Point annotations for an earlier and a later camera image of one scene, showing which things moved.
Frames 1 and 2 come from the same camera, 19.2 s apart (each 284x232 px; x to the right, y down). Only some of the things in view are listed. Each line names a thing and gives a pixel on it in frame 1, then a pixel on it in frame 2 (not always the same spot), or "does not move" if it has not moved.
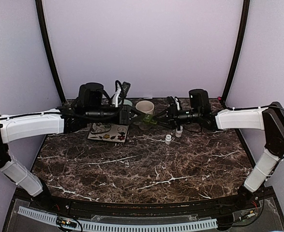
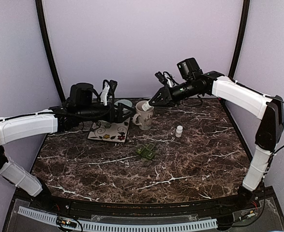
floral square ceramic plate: [110, 132] does not move
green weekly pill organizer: [149, 119] to [145, 151]
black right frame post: [246, 9] does not move
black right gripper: [172, 118] to [167, 95]
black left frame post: [41, 17] does not move
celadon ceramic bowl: [127, 102] does not move
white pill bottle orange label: [178, 133] does not move
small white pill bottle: [168, 139] to [146, 106]
